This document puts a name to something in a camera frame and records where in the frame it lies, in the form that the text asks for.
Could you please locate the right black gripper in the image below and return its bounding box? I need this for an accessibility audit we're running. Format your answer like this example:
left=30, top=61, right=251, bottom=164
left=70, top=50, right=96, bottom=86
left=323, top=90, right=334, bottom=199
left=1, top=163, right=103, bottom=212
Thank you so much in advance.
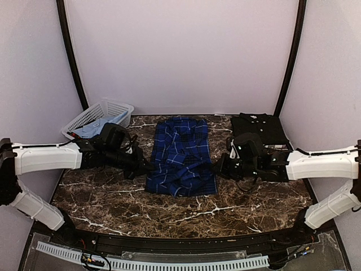
left=209, top=152, right=260, bottom=182

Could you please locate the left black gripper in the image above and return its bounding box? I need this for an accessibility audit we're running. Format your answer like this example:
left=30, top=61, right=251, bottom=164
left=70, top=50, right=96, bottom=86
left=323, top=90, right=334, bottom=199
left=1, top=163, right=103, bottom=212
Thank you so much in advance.
left=104, top=146, right=156, bottom=180

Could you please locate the blue plaid long sleeve shirt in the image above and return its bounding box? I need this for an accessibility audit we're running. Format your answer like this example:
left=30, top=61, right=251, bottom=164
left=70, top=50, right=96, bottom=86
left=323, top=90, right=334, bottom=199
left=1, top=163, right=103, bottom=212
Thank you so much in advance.
left=145, top=117, right=218, bottom=197

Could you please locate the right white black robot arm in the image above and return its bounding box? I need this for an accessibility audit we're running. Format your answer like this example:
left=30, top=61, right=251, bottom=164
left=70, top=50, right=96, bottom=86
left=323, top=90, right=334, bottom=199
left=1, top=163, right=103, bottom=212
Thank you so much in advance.
left=212, top=133, right=360, bottom=245

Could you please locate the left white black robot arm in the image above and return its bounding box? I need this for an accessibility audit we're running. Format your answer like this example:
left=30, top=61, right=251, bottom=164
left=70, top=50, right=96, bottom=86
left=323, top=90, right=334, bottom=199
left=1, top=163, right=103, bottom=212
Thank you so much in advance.
left=1, top=123, right=153, bottom=246

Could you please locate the light blue shirt in basket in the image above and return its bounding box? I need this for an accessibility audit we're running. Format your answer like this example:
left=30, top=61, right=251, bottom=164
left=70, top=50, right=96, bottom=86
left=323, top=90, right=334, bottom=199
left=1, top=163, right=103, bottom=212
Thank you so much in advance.
left=72, top=111, right=128, bottom=138

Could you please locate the folded black shirt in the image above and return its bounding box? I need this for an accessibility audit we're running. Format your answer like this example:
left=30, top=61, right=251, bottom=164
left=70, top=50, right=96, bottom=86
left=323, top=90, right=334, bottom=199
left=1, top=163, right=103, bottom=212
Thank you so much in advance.
left=231, top=113, right=289, bottom=145

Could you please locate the white plastic mesh basket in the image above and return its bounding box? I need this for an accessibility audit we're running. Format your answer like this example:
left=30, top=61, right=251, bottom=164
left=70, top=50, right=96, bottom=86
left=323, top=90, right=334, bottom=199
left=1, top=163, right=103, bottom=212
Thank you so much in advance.
left=61, top=99, right=134, bottom=139

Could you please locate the red black garment in basket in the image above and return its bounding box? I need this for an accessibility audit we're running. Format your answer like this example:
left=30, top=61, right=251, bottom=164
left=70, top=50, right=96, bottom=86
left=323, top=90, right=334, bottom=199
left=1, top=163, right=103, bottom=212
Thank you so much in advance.
left=67, top=132, right=81, bottom=139

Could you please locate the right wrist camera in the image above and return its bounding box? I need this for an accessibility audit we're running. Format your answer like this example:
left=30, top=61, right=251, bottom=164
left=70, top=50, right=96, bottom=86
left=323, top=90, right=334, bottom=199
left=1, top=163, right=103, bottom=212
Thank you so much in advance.
left=226, top=137, right=239, bottom=159

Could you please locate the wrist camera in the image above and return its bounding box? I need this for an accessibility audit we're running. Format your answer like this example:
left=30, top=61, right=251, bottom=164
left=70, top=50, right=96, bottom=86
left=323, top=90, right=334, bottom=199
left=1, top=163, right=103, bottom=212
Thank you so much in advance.
left=120, top=135, right=139, bottom=154
left=226, top=137, right=239, bottom=159

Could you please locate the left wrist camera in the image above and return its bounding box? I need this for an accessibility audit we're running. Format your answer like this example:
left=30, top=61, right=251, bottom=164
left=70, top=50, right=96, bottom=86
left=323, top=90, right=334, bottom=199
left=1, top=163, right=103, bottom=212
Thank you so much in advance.
left=120, top=135, right=139, bottom=154

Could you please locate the white slotted cable duct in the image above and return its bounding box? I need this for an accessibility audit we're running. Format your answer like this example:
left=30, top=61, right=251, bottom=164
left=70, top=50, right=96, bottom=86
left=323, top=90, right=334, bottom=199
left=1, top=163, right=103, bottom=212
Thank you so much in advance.
left=36, top=241, right=270, bottom=270

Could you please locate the left black frame post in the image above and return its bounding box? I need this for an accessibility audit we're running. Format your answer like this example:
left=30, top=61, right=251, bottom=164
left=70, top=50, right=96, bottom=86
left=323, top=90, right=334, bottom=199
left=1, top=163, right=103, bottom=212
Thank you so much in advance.
left=56, top=0, right=89, bottom=110

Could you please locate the black frame post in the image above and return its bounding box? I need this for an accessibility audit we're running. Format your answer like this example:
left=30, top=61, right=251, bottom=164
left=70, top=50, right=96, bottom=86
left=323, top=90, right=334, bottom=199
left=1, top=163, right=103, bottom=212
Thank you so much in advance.
left=273, top=0, right=307, bottom=117
left=56, top=0, right=89, bottom=110

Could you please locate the right black frame post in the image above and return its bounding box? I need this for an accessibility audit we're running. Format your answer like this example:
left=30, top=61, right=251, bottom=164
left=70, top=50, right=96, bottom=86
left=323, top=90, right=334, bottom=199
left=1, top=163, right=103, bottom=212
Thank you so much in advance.
left=273, top=0, right=307, bottom=117

